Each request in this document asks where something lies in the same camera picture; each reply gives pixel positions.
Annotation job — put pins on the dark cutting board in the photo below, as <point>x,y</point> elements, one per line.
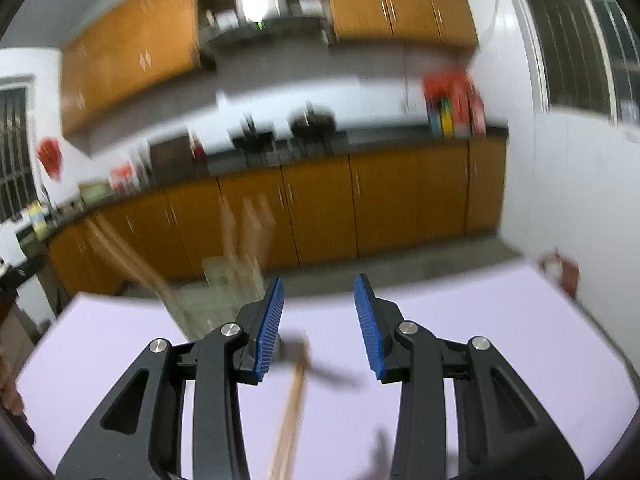
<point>170,157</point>

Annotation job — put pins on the wooden chopstick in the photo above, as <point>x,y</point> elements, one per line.
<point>287,425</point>
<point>117,250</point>
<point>297,410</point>
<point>137,267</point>

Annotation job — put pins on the red and white object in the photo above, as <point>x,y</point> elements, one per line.
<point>560,270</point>

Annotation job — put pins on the black kitchen countertop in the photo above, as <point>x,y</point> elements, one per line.
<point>380,138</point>

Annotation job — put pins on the yellow detergent bottle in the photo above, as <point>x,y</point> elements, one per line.
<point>37,220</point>

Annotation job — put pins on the barred window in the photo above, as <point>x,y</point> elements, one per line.
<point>575,35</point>
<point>15,150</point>

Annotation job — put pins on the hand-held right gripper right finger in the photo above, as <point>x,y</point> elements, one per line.
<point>367,330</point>

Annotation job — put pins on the green utensil holder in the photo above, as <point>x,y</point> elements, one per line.
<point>225,280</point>

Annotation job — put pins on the person's left hand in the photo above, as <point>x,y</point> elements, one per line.
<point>10,390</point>

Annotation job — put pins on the wooden wall cabinets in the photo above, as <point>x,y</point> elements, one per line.
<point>125,60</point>

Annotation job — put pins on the lavender tablecloth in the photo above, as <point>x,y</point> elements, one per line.
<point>500,310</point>

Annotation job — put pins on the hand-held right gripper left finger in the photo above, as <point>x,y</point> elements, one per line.
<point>267,332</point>

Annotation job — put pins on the black wok with lid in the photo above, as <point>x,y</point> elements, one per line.
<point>312,120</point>

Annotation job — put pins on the green basin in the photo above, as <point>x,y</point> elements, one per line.
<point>95,191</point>

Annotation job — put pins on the hanging red plastic bag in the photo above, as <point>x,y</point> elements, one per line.
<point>50,157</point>

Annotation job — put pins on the tall red condiment bottle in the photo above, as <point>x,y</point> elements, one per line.
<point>476,112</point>

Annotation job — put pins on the orange condiment bottle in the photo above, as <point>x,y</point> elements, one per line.
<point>460,115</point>

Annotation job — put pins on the wooden base cabinets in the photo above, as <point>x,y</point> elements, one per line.
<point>390,200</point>

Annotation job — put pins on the gas stove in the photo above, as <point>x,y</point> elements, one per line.
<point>300,146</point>

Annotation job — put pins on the crumpled red bag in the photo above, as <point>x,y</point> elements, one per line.
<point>447,84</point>

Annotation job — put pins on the yellow and blue box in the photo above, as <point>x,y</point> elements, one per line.
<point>441,121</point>

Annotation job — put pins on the red and white plastic bag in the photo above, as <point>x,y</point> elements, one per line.
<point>122,178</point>

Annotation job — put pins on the small red bottle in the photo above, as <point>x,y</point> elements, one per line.
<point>198,146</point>

